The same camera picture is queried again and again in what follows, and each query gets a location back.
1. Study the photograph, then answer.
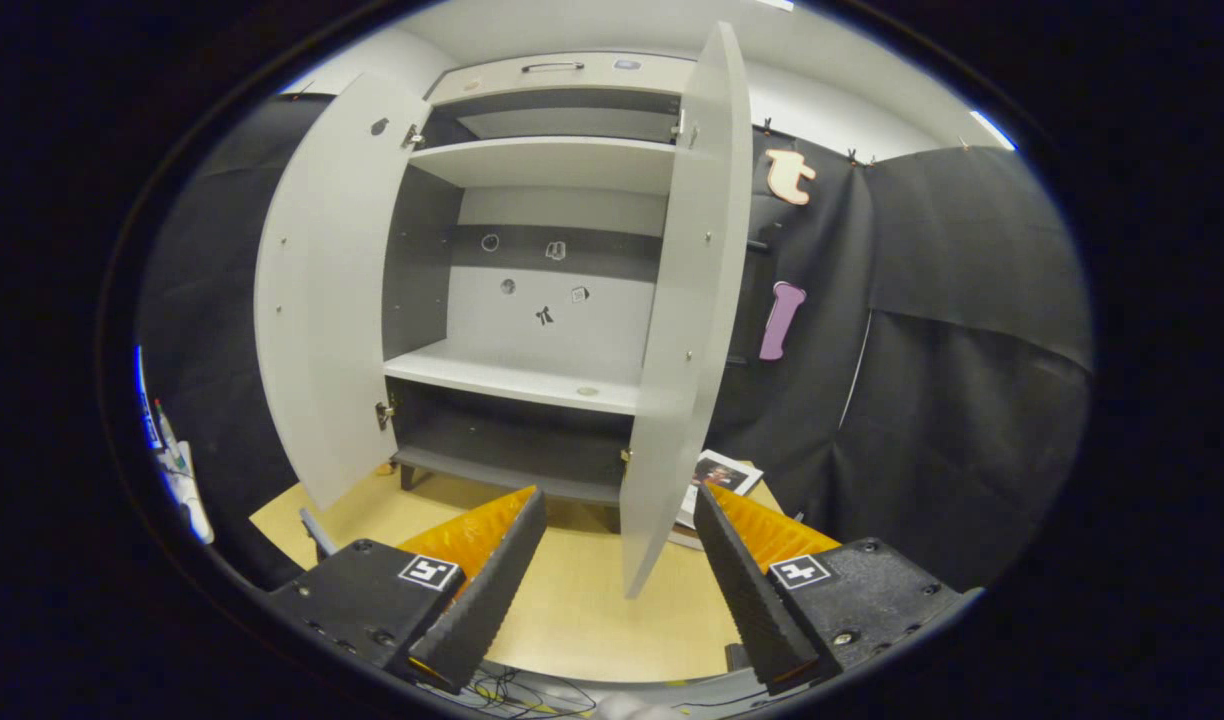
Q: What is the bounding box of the grey cabinet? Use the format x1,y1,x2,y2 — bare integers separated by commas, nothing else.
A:
377,50,698,509

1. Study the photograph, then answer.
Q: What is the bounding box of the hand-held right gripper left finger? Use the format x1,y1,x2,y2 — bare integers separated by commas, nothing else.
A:
267,487,548,696

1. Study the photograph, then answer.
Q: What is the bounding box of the white cabinet shelf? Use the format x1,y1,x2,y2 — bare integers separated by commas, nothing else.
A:
409,136,678,196
383,338,641,417

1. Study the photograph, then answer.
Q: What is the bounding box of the printed photo card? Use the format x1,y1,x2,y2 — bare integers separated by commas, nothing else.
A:
675,449,765,551

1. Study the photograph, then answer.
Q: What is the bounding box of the bundle of thin cables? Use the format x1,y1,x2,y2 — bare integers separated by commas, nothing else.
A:
412,662,598,719

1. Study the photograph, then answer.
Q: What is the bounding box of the light grey cabinet door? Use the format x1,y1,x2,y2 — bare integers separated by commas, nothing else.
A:
254,72,435,513
620,22,755,601

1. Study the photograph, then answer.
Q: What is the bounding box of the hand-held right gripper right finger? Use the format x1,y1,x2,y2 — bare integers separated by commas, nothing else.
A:
692,484,983,698

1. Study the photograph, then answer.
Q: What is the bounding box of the grey cabinet drawer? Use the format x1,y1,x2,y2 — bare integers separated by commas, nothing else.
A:
424,50,698,106

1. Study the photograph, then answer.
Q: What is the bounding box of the thin white cable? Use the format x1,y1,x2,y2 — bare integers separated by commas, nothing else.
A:
838,308,874,433

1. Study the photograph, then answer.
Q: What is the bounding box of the grey metal bar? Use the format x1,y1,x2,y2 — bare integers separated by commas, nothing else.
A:
299,507,339,561

